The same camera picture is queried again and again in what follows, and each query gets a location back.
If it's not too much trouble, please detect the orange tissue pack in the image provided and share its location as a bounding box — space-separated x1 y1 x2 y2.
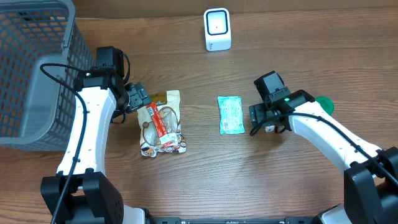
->
264 125 275 133

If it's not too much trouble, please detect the teal wet wipes pack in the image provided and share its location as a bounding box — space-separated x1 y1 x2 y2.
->
218 96 245 135

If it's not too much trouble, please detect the white brown snack bag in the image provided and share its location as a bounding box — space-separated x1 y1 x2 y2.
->
137 90 187 157

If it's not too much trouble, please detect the red white snack bar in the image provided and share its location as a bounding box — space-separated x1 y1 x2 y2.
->
146 103 172 147

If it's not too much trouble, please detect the green lid jar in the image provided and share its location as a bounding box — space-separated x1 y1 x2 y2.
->
315 96 335 115

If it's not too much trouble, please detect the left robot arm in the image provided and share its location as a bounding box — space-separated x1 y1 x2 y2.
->
40 46 151 223

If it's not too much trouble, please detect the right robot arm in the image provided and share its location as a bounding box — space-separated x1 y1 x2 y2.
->
249 71 397 223

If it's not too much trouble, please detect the white barcode scanner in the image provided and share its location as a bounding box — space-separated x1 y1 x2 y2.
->
203 7 232 52

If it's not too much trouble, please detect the grey plastic shopping basket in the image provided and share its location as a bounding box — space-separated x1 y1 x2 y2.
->
1 0 95 151

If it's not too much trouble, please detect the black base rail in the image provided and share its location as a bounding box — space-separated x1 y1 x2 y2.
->
146 217 316 224

